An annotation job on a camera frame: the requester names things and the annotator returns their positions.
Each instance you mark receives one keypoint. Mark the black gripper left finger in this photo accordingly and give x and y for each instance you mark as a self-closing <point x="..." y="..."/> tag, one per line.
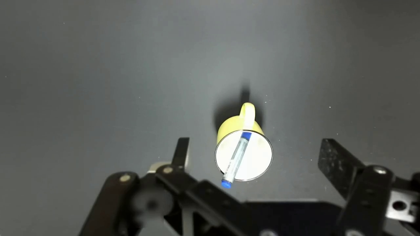
<point x="180" y="154"/>

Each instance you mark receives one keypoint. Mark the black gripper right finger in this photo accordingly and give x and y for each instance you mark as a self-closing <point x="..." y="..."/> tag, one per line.
<point x="339" y="166"/>

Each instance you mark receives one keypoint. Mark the yellow enamel mug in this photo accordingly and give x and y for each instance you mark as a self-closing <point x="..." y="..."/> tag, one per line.
<point x="243" y="149"/>

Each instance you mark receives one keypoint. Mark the blue and clear pen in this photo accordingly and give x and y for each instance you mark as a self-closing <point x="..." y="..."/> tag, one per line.
<point x="237" y="159"/>

